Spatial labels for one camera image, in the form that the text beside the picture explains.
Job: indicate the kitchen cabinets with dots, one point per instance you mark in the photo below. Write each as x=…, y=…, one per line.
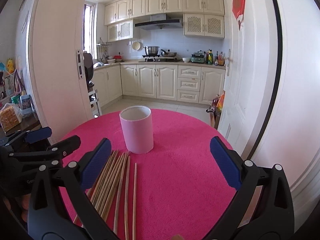
x=171, y=81
x=200, y=17

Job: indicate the pink round table mat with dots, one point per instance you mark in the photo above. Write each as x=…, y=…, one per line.
x=180, y=188

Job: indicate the bread bag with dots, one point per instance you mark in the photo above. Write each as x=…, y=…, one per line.
x=10, y=116

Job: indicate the green electric cooker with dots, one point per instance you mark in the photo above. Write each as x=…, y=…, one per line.
x=198, y=57

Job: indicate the pink cylindrical utensil holder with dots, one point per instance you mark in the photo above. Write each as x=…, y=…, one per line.
x=136, y=124

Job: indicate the cardboard box with groceries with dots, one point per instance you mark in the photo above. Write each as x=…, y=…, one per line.
x=215, y=110

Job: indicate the wooden chopstick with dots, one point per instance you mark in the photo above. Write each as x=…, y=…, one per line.
x=103, y=178
x=134, y=203
x=111, y=173
x=126, y=216
x=116, y=215
x=91, y=192
x=112, y=186

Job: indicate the white door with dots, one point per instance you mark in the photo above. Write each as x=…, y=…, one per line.
x=251, y=66

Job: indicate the upper kitchen cabinets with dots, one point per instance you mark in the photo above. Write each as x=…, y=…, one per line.
x=200, y=17

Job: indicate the black wok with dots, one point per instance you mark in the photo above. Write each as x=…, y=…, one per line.
x=168, y=53

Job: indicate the steel cooking pot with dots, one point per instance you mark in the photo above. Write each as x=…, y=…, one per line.
x=151, y=50

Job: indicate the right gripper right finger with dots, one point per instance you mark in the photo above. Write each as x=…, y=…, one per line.
x=262, y=206

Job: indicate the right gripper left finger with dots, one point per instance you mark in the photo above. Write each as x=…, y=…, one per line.
x=47, y=214

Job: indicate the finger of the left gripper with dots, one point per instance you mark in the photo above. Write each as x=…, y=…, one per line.
x=19, y=138
x=57, y=151

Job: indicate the yellow duck toy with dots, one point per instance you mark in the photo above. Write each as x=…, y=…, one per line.
x=10, y=66

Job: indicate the white bowl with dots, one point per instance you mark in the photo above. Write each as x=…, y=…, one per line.
x=185, y=59

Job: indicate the condiment bottles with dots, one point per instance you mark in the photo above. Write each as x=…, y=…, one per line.
x=215, y=58

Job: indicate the red paper door decoration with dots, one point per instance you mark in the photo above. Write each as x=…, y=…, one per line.
x=238, y=9

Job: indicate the gas stove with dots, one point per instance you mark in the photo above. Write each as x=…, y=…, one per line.
x=159, y=58

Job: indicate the range hood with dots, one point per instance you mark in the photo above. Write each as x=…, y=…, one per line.
x=159, y=22

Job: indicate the lower kitchen cabinets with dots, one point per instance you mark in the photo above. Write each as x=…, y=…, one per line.
x=171, y=81

